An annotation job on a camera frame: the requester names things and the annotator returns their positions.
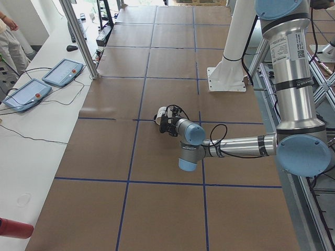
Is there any blue teach pendant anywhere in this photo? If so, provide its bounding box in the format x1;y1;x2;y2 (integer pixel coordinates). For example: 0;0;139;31
42;59;84;87
3;78;52;112

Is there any aluminium frame post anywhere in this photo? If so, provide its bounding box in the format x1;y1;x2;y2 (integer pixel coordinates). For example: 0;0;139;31
59;0;99;79

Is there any white pedestal column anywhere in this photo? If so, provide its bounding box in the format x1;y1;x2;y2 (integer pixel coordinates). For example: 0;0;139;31
207;0;258;92

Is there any aluminium side frame rail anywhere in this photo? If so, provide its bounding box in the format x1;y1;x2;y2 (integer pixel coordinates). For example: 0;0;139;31
253;62;334;250

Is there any person in beige clothes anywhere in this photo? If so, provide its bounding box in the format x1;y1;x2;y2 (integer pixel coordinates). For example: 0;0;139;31
0;10;31;87

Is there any black keyboard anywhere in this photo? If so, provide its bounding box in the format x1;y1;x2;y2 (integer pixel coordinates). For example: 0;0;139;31
67;18;87;43

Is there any black computer mouse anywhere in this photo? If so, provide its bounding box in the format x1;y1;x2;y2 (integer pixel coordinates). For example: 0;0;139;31
66;44;78;52

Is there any far blue teach pendant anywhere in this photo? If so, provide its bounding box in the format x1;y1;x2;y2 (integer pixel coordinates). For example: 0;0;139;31
42;59;84;87

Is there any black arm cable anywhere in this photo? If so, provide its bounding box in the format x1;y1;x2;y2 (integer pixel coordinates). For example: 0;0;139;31
204;123;265;159

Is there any red bottle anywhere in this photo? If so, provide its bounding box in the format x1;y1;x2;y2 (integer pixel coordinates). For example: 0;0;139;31
1;218;34;239

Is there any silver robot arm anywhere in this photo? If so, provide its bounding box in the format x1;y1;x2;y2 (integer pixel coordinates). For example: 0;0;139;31
155;1;332;177

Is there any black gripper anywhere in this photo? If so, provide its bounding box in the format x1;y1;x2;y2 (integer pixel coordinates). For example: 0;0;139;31
159;115;181;136

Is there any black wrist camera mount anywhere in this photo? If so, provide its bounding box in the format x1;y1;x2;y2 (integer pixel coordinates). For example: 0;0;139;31
166;105;183;118

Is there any near blue teach pendant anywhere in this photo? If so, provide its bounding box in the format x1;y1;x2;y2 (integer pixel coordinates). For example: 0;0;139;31
3;78;52;112

